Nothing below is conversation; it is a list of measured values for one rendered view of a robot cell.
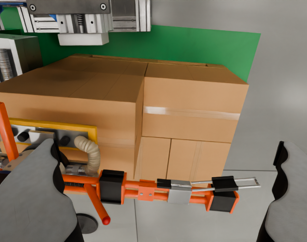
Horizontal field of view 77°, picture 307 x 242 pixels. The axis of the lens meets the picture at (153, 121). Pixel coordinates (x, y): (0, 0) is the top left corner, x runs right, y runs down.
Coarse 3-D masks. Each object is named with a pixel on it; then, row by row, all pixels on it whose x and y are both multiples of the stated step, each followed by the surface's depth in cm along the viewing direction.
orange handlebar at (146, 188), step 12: (0, 108) 50; (0, 120) 51; (0, 132) 52; (12, 144) 55; (12, 156) 56; (0, 168) 61; (72, 180) 60; (84, 180) 60; (96, 180) 60; (144, 180) 62; (84, 192) 62; (96, 192) 62; (132, 192) 62; (144, 192) 61; (156, 192) 63; (192, 192) 60; (204, 192) 60
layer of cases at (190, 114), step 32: (64, 64) 122; (96, 64) 128; (128, 64) 134; (160, 64) 142; (160, 96) 115; (192, 96) 114; (224, 96) 113; (160, 128) 125; (192, 128) 124; (224, 128) 123; (160, 160) 137; (192, 160) 136; (224, 160) 135; (64, 192) 155; (160, 192) 151
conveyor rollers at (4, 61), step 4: (0, 48) 105; (4, 48) 107; (0, 52) 106; (4, 52) 107; (0, 56) 107; (4, 56) 108; (0, 60) 108; (4, 60) 108; (8, 60) 110; (0, 64) 109; (4, 64) 109; (8, 64) 111; (0, 68) 110; (4, 68) 110; (8, 68) 111; (4, 72) 111; (8, 72) 112; (4, 76) 112; (8, 76) 112; (12, 76) 115; (4, 80) 113
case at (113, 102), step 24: (48, 72) 103; (72, 72) 106; (0, 96) 75; (24, 96) 74; (48, 96) 74; (72, 96) 75; (96, 96) 77; (120, 96) 79; (48, 120) 79; (72, 120) 78; (96, 120) 78; (120, 120) 78; (0, 144) 85; (120, 144) 83; (120, 168) 89
